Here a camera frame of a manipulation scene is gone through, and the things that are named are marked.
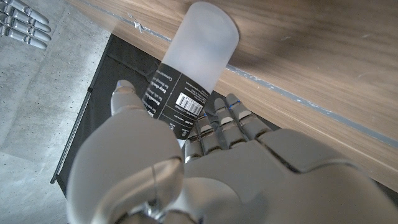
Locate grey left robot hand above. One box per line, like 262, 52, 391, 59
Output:
66, 80, 398, 224

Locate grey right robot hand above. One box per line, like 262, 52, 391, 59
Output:
0, 0, 52, 50

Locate frosted oil cruet black label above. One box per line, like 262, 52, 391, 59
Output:
141, 1, 240, 141

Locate black backdrop curtain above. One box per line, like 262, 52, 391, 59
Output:
51, 33, 398, 206

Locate black backdrop stand pole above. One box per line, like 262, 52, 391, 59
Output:
50, 87, 94, 184

